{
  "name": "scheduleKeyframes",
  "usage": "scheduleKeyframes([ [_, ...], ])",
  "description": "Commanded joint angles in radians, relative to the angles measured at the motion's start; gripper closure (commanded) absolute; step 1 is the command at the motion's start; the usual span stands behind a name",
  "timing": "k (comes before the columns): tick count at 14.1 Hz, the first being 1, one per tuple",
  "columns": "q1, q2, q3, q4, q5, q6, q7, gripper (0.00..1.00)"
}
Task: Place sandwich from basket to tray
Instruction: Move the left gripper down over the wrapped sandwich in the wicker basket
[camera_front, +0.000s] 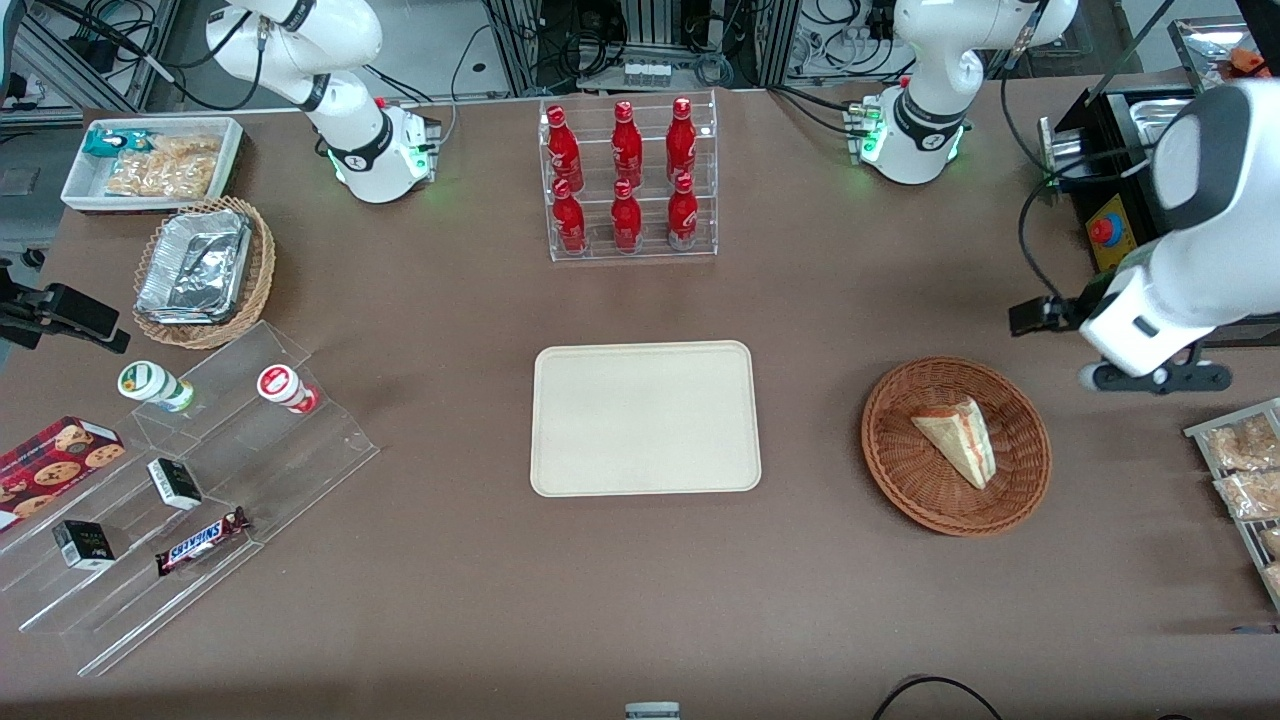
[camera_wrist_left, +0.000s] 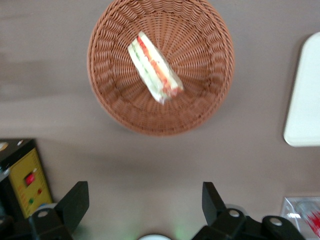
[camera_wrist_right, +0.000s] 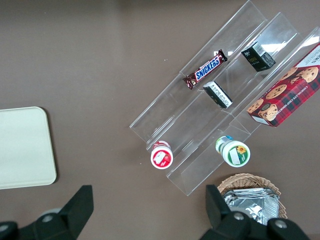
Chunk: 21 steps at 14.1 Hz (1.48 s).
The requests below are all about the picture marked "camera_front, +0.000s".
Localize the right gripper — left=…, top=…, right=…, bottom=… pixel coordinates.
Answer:
left=0, top=262, right=132, bottom=355

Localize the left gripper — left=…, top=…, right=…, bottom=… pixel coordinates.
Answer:
left=1009, top=268, right=1113, bottom=337

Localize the triangle sandwich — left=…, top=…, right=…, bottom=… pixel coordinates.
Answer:
left=909, top=397, right=998, bottom=491

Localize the oval wicker basket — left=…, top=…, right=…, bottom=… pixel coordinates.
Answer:
left=132, top=196, right=277, bottom=351

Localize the round brown wicker basket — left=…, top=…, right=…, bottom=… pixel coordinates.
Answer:
left=861, top=356, right=1053, bottom=539

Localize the shiny metal tray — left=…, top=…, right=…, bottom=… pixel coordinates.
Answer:
left=1167, top=14, right=1280, bottom=97

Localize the beige plastic tray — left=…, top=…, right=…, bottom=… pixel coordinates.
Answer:
left=529, top=340, right=763, bottom=499

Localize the green lid yogurt cup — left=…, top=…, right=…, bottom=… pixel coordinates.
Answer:
left=117, top=360, right=197, bottom=414

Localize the red emergency stop button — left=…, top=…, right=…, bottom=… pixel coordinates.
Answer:
left=1086, top=194, right=1137, bottom=274

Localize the aluminium foil container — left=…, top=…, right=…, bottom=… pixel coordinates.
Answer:
left=134, top=208, right=253, bottom=327

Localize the white rectangular snack bin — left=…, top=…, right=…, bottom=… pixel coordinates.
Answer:
left=61, top=116, right=245, bottom=214

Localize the red cookie box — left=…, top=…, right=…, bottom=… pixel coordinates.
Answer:
left=0, top=416, right=127, bottom=534

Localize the clear cracker packet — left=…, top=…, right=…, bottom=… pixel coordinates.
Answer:
left=104, top=152, right=219, bottom=200
left=148, top=134, right=224, bottom=163

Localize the small black box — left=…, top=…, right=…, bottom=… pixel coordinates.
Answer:
left=146, top=457, right=204, bottom=512
left=51, top=519, right=117, bottom=572

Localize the green snack packet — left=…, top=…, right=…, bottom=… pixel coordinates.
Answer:
left=82, top=128, right=153, bottom=160

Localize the red lid yogurt cup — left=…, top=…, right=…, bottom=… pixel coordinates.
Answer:
left=256, top=363, right=322, bottom=416

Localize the grey metal snack rack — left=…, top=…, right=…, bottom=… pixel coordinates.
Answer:
left=1183, top=397, right=1280, bottom=614

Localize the black control box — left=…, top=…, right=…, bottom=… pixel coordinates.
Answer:
left=1038, top=84, right=1280, bottom=351

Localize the Snickers chocolate bar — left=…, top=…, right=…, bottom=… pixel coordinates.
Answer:
left=154, top=506, right=252, bottom=578

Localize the clear acrylic stepped shelf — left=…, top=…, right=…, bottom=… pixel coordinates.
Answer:
left=0, top=319, right=382, bottom=679

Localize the white power strip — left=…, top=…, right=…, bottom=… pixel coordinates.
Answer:
left=788, top=18, right=917, bottom=83

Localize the red drink bottle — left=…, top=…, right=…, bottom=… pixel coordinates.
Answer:
left=551, top=178, right=589, bottom=256
left=610, top=100, right=646, bottom=191
left=665, top=96, right=699, bottom=187
left=610, top=178, right=644, bottom=256
left=666, top=172, right=701, bottom=252
left=546, top=105, right=586, bottom=193

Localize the clear acrylic bottle rack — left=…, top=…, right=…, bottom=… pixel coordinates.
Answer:
left=538, top=89, right=720, bottom=264

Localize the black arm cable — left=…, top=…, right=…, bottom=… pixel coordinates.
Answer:
left=1000, top=60, right=1181, bottom=303

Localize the grey metal side frame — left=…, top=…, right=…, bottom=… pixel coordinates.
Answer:
left=0, top=0, right=183, bottom=127

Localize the black floor cable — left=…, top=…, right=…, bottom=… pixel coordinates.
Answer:
left=870, top=676, right=1007, bottom=720

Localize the aluminium frame rack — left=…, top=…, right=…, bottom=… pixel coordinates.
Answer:
left=484, top=0, right=803, bottom=97

